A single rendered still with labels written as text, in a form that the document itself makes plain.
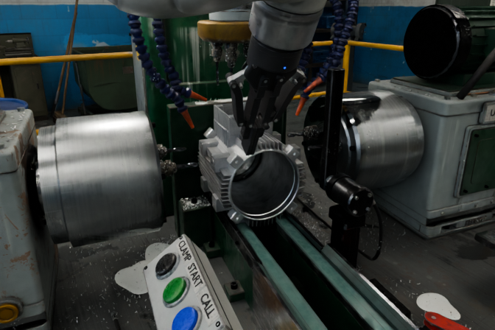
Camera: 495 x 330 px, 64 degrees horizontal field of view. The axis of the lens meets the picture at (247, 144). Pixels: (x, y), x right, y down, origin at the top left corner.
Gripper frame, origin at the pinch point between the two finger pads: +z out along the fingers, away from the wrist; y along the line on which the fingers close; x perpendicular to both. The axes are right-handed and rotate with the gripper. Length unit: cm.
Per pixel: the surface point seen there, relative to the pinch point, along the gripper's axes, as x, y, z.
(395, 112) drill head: -6.9, -39.7, 6.0
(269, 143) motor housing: -3.7, -6.8, 7.2
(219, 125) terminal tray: -15.9, -0.8, 13.7
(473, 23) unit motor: -19, -62, -9
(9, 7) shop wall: -462, 106, 244
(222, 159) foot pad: -4.9, 2.0, 11.8
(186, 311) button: 28.7, 18.7, -7.9
